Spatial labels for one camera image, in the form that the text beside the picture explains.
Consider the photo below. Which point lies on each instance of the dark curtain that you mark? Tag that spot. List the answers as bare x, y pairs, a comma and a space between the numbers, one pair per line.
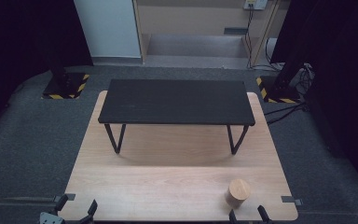
21, 34
351, 77

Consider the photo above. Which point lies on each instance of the stand base with hazard tape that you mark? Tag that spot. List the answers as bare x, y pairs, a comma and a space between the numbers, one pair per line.
66, 90
279, 95

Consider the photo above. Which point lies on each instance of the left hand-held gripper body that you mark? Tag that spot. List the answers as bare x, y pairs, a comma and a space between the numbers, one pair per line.
50, 218

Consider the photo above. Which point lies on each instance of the white cabinet panel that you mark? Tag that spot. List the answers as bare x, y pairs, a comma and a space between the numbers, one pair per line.
108, 28

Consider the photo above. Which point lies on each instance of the wooden cylinder block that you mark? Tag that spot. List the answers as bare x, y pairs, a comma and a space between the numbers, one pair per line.
238, 191

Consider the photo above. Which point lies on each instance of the grey wall label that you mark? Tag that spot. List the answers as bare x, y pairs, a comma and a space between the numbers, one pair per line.
235, 30

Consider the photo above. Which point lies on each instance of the grey tape strip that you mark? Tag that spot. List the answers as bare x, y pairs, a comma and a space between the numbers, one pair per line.
65, 197
291, 200

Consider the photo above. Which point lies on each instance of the black metal stand post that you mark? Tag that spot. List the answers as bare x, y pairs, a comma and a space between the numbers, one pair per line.
60, 74
292, 56

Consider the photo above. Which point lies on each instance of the black shelf with metal legs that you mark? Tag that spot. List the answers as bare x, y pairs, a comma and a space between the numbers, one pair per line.
176, 101

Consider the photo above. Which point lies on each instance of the white wall socket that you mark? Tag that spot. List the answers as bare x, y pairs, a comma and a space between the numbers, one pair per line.
256, 3

